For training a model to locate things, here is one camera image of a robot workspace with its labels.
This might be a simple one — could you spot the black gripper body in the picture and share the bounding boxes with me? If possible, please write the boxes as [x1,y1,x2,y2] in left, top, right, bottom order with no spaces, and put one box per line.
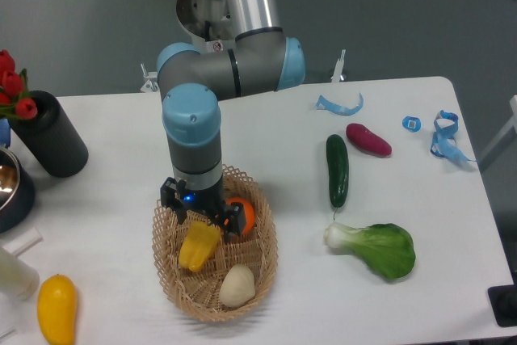
[173,178,225,220]

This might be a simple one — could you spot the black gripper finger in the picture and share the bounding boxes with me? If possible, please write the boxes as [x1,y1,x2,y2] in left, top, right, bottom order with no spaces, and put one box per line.
[160,177,188,224]
[209,201,246,242]

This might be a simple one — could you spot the yellow bell pepper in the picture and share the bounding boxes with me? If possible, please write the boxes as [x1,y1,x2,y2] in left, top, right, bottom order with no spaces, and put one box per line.
[179,221,221,272]

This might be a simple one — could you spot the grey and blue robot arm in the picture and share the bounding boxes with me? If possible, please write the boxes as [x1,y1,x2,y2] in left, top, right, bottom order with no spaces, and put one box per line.
[157,0,305,240]

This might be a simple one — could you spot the woven wicker basket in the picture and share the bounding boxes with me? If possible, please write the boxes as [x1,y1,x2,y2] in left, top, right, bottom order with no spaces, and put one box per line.
[152,165,278,322]

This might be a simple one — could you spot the orange fruit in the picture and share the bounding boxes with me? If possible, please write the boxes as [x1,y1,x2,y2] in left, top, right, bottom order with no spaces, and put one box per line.
[226,197,256,235]

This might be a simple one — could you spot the green cucumber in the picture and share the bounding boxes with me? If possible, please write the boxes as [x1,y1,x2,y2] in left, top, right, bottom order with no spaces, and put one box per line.
[326,134,349,209]

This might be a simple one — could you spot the black cylindrical vase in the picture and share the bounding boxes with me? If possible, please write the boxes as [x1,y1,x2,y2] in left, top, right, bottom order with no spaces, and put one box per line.
[9,90,89,178]

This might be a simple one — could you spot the curved blue tape strip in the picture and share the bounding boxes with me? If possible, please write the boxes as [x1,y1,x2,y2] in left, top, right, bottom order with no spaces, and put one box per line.
[315,93,364,116]

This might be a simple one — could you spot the white rectangular block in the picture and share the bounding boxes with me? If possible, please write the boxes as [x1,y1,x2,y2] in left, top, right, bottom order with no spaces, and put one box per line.
[2,228,43,257]

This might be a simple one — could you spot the purple sweet potato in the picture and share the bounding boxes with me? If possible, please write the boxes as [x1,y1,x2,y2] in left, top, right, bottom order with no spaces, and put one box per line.
[346,123,392,158]

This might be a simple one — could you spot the dark metal bowl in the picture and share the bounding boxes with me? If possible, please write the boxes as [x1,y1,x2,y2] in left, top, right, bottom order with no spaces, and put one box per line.
[1,146,36,233]

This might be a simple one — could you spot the yellow mango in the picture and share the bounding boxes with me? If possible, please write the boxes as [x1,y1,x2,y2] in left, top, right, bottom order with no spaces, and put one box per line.
[36,274,78,345]

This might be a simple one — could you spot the green bok choy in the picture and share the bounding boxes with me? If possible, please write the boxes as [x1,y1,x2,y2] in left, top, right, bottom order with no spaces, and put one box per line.
[323,221,416,280]

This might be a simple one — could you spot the white plastic bottle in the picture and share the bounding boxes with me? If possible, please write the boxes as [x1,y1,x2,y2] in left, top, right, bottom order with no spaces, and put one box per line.
[1,247,40,301]

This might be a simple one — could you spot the blue object at left edge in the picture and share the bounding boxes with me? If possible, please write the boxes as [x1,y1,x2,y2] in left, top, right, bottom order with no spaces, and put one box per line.
[0,119,11,149]

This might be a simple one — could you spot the red tulip flowers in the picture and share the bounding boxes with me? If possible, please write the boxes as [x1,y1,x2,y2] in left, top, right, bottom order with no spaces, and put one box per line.
[1,49,38,120]

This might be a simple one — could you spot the blue tape roll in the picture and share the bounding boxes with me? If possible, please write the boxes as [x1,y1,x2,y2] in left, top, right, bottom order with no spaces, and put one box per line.
[401,116,422,133]

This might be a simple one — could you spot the crumpled blue tape strip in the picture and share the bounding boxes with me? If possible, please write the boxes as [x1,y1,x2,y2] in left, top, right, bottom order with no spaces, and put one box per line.
[430,110,476,164]

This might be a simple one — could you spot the black device at table edge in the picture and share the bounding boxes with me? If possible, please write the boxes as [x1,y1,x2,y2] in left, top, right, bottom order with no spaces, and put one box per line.
[488,284,516,327]

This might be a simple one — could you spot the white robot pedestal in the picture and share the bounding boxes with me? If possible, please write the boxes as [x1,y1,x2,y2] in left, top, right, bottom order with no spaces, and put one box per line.
[139,0,348,94]

